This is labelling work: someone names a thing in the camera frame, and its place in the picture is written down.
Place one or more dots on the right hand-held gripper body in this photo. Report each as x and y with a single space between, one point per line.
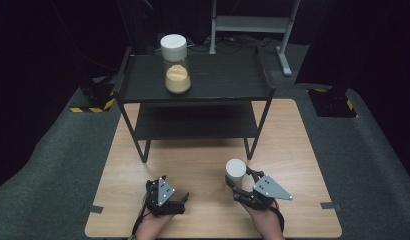
269 190

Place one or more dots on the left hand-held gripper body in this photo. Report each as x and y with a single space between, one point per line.
163 193

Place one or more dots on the white cylinder cup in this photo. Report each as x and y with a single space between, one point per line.
235 168

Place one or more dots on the black two-tier shelf rack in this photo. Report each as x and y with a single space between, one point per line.
219 76

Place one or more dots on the glass jar with white lid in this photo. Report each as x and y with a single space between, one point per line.
177 80

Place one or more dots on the person's left hand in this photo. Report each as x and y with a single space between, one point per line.
153 227

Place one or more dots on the person's right hand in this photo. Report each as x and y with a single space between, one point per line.
266 221

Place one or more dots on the grey tape strip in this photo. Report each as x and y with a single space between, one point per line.
96 209
330 205

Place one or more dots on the black box with hazard tape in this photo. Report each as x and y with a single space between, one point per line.
331 103
96 93

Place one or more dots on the grey metal stand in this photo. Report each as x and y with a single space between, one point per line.
253 24

